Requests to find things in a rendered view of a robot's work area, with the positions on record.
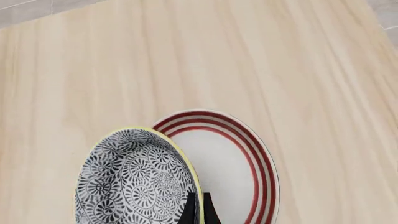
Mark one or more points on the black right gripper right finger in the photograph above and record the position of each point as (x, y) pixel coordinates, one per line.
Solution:
(211, 213)

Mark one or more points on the white plate with red rings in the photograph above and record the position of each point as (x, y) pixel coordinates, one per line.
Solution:
(224, 168)

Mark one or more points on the black patterned bowl yellow rim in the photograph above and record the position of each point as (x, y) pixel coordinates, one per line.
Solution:
(133, 177)

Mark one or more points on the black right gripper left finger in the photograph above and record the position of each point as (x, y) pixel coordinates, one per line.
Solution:
(188, 212)

